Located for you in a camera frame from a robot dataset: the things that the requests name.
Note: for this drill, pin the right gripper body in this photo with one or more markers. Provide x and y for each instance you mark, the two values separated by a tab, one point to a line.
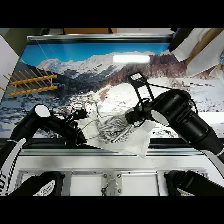
135	117

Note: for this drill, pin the white garment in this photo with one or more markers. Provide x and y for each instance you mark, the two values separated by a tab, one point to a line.
133	140

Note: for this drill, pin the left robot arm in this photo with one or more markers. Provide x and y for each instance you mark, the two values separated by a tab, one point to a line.
30	123

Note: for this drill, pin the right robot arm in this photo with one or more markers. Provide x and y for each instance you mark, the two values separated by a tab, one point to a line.
186	116

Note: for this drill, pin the heap of clothes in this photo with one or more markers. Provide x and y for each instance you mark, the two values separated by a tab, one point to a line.
203	50

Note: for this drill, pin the wooden rack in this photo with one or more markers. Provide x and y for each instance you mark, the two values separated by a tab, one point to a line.
31	83

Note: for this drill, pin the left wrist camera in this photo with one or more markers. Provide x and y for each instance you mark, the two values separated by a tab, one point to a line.
80	114

